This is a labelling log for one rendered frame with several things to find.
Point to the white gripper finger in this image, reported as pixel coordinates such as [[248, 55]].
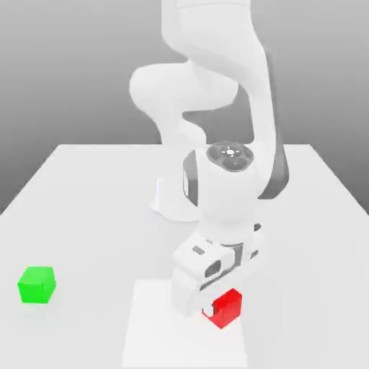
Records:
[[208, 310]]

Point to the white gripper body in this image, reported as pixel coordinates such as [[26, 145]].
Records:
[[184, 291]]

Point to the small red cube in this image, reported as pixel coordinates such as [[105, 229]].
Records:
[[229, 308]]

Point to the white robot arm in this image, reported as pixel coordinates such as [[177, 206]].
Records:
[[219, 86]]

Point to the small green cube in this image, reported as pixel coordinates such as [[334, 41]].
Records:
[[36, 285]]

